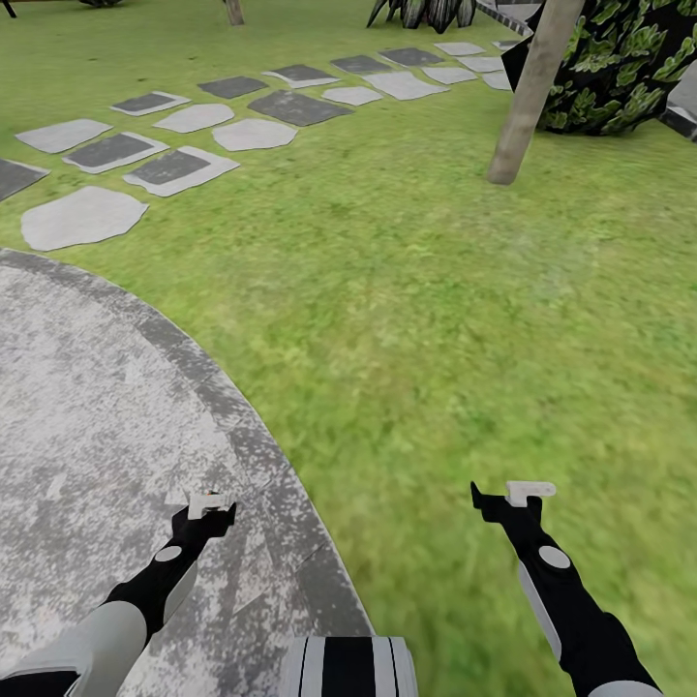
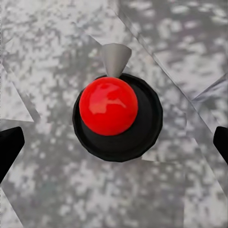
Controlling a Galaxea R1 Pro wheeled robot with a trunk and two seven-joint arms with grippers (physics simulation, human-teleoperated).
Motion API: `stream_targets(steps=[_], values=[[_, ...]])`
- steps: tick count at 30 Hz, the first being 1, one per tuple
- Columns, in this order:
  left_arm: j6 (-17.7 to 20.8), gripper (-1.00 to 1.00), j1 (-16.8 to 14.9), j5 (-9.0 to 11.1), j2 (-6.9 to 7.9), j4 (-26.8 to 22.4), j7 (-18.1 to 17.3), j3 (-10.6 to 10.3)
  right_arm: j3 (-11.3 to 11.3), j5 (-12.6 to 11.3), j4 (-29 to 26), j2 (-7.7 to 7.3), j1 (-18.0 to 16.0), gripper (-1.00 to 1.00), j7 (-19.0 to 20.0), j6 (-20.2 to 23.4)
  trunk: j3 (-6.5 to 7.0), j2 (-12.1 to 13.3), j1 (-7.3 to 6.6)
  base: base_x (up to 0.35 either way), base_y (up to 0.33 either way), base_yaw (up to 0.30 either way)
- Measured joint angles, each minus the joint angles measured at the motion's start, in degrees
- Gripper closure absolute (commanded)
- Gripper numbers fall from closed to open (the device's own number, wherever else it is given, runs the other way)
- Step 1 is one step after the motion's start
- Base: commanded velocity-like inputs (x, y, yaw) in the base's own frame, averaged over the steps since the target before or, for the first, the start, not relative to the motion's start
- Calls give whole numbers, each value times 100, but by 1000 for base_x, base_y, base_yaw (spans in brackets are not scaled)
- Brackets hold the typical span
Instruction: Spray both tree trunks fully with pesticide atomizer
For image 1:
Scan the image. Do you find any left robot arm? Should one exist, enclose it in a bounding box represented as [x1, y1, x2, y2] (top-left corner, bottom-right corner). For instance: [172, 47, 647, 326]
[0, 493, 236, 697]

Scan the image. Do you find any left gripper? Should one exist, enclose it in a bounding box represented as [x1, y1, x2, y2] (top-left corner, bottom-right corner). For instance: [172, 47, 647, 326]
[172, 502, 236, 543]

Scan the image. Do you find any robot trunk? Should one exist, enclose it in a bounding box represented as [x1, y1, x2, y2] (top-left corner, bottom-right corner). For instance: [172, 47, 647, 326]
[279, 635, 417, 697]

